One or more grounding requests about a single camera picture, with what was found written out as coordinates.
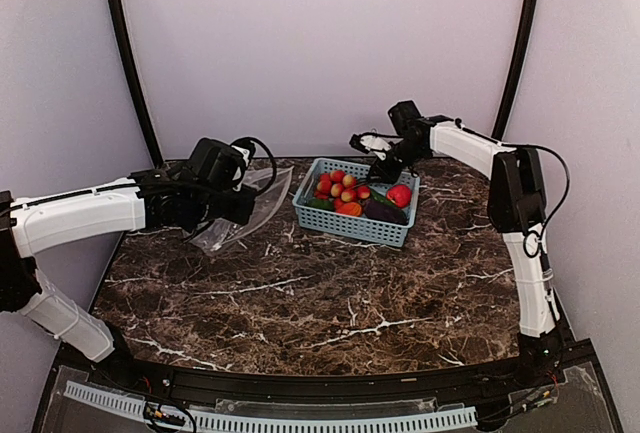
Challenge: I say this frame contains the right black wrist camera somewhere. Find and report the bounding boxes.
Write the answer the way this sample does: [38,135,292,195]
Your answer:
[388,100,421,136]

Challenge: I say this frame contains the light blue plastic basket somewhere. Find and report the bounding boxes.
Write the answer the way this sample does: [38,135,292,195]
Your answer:
[292,158,420,247]

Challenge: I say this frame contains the orange persimmon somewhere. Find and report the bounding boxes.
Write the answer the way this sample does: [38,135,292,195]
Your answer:
[335,202,363,217]

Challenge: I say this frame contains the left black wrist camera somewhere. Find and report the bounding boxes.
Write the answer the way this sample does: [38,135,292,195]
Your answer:
[187,138,246,191]

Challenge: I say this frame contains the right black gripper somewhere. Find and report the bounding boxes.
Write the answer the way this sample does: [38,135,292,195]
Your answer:
[367,138,428,183]

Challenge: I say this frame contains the green cucumber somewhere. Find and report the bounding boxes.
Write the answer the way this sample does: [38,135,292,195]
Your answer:
[370,189,395,207]

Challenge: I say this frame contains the right black frame post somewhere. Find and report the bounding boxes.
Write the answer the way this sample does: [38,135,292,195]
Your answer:
[491,0,537,140]

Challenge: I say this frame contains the white slotted cable duct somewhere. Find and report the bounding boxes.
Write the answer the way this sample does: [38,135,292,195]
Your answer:
[63,380,477,432]

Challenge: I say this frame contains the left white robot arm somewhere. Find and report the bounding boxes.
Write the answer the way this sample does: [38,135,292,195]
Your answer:
[1,137,269,389]

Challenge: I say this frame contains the red cherry bunch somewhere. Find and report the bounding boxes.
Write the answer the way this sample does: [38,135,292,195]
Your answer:
[311,169,371,212]

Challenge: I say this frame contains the purple eggplant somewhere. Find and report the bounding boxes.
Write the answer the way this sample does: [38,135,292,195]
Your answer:
[363,199,408,225]

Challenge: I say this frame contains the green pepper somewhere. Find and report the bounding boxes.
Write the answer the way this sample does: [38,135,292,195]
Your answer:
[306,198,335,212]

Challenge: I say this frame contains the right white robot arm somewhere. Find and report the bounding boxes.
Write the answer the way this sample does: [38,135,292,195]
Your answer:
[349,112,560,339]

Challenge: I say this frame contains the red apple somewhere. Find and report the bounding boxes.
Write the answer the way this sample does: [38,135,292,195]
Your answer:
[386,184,412,209]

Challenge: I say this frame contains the black frame post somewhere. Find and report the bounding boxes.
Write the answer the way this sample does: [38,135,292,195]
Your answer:
[107,0,164,167]
[491,0,537,140]

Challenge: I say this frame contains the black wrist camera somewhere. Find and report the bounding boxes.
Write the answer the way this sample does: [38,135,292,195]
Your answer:
[187,138,246,191]
[388,100,421,136]

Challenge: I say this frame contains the clear zip top bag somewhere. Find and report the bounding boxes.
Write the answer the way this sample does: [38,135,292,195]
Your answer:
[189,166,293,256]

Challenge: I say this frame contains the left black frame post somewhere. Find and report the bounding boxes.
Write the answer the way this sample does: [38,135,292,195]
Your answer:
[107,0,164,167]

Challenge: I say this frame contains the black front rail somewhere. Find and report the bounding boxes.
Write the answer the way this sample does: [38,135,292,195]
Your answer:
[84,352,566,404]

